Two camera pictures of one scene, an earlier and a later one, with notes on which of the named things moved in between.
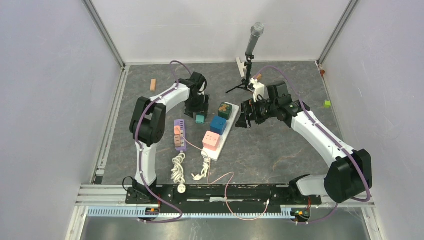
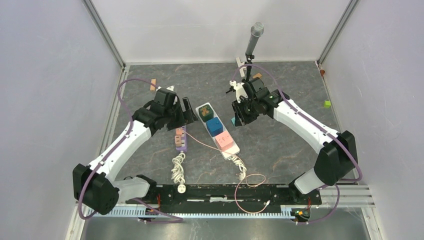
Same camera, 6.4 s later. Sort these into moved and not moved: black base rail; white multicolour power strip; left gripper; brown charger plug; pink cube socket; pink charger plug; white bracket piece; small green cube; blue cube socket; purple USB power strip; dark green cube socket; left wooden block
Moved: blue cube socket; pink cube socket; left gripper; white multicolour power strip; dark green cube socket
Not moved: brown charger plug; white bracket piece; small green cube; black base rail; left wooden block; purple USB power strip; pink charger plug
